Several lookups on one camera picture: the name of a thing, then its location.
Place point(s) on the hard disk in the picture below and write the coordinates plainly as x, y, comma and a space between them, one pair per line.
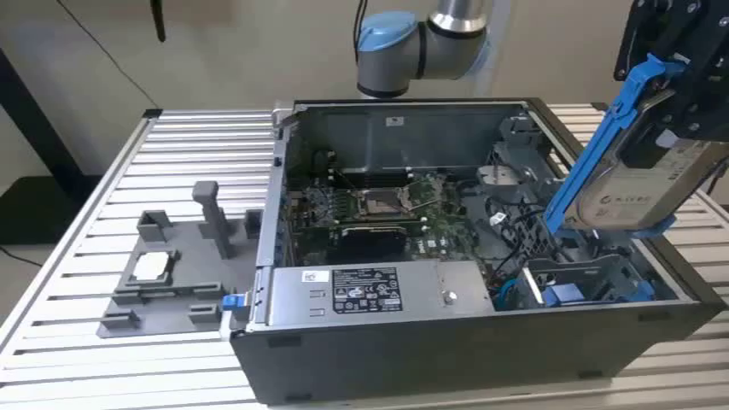
644, 196

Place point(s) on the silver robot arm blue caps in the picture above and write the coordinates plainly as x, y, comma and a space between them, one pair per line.
399, 47

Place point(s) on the metal disk bay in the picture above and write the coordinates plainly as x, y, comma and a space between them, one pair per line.
597, 273

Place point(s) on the empty blue carrier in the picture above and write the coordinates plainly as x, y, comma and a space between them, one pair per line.
561, 294

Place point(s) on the green motherboard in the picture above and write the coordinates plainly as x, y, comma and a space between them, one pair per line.
444, 230

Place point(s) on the CPU socket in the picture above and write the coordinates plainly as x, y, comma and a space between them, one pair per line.
379, 203

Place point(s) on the black square module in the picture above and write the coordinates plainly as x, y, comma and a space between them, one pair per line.
373, 243

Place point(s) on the silver power supply unit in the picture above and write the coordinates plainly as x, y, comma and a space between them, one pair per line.
421, 290

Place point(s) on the dark grey PC case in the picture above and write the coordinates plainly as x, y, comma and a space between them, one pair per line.
399, 363

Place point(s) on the blue case latch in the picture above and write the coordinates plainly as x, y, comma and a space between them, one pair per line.
231, 302

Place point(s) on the silver CPU plate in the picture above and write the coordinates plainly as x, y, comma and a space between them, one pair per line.
151, 267

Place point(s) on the grey parts rack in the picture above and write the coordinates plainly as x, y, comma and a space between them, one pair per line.
171, 316

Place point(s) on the black monitor stand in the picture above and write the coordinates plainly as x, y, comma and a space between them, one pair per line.
33, 205

